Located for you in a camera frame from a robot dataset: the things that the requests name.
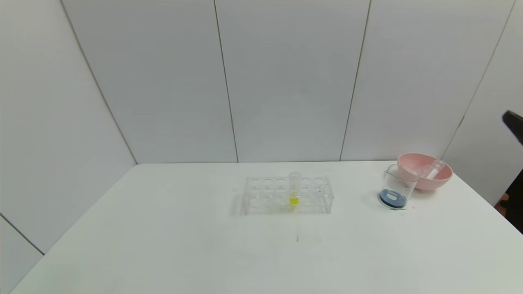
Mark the test tube with blue pigment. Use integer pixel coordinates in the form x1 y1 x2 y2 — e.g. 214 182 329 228
425 160 446 180

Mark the clear plastic test tube rack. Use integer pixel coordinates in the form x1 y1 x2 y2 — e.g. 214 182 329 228
240 176 333 216

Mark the test tube with yellow pigment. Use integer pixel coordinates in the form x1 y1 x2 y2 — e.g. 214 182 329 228
289 171 302 207

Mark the clear glass beaker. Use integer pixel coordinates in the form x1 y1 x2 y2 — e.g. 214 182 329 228
380 163 420 211

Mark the pink plastic bowl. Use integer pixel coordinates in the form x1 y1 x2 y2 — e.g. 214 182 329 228
397 153 453 191

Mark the black object beside table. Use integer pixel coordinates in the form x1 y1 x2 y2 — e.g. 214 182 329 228
496 168 523 234

